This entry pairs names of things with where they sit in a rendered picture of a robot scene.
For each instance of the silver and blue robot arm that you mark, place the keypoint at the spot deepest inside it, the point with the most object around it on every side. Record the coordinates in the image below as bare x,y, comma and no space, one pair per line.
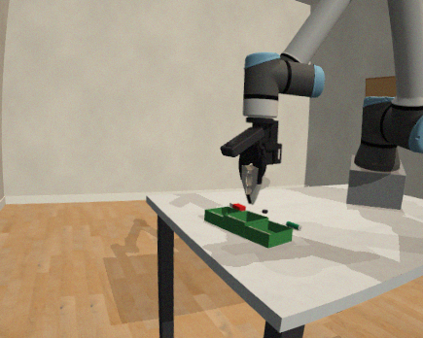
384,127

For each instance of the green rack of labelled bins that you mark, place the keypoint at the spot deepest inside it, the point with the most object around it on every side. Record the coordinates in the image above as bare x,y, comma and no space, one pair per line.
273,234

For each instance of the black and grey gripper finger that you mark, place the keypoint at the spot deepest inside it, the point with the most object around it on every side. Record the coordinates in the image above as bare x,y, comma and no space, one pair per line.
259,180
245,176

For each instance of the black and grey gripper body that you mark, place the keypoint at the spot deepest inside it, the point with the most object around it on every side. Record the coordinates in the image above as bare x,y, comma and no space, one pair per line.
252,154

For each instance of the red and white eraser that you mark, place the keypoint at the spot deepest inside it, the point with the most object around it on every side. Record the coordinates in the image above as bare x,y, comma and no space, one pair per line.
237,206

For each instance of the green aa battery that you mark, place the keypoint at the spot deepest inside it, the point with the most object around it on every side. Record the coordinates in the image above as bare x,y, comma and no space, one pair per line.
293,225

